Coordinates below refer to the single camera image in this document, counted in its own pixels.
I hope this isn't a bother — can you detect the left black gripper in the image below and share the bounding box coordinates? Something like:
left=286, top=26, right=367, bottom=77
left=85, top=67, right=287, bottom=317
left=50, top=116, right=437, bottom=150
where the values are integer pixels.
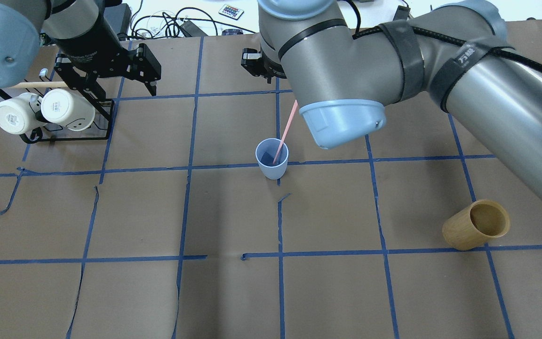
left=55, top=21, right=161, bottom=96

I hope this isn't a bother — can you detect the light blue plastic cup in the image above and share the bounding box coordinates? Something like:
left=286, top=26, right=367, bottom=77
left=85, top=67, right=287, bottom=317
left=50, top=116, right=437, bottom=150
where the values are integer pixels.
left=255, top=138, right=289, bottom=180

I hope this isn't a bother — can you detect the pink chopstick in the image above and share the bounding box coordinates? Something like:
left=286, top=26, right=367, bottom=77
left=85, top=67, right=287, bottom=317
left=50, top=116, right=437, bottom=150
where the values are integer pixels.
left=272, top=99, right=299, bottom=165

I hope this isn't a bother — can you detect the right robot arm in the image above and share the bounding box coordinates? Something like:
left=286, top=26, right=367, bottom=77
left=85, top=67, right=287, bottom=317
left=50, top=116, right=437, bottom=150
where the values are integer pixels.
left=258, top=0, right=542, bottom=200

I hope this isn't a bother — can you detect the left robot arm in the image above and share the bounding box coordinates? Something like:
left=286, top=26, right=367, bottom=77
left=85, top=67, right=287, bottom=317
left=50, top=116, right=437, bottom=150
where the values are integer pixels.
left=0, top=0, right=161, bottom=99

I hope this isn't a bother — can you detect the black power adapter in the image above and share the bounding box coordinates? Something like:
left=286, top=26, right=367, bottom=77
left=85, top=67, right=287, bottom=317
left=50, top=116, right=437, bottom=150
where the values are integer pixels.
left=104, top=3, right=132, bottom=41

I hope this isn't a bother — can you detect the white mug inner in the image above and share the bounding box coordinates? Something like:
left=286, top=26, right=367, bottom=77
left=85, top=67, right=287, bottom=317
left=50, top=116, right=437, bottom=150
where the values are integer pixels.
left=41, top=89, right=96, bottom=131

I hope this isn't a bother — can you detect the white mug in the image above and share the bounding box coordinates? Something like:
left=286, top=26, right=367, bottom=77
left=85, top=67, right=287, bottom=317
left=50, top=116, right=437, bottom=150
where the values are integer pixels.
left=0, top=92, right=47, bottom=135
left=41, top=89, right=96, bottom=131

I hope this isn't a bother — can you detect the remote control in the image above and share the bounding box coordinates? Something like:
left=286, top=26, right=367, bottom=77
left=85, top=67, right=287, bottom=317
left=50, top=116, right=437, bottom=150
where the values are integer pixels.
left=218, top=4, right=245, bottom=21

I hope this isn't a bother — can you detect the white mug outer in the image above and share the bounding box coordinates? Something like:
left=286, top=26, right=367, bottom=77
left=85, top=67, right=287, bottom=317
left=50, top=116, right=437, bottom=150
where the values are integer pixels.
left=0, top=92, right=47, bottom=135

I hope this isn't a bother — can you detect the bamboo cylinder holder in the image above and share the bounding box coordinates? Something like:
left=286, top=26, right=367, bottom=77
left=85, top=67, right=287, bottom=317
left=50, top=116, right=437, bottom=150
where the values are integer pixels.
left=442, top=199, right=511, bottom=251

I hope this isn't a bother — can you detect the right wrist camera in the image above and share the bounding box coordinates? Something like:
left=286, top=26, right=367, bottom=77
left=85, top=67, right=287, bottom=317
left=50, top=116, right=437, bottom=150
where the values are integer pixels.
left=240, top=48, right=286, bottom=84

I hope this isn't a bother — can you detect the black wire mug rack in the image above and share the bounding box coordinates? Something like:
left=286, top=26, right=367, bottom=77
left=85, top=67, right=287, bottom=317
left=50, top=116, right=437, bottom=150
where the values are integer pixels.
left=0, top=53, right=116, bottom=144

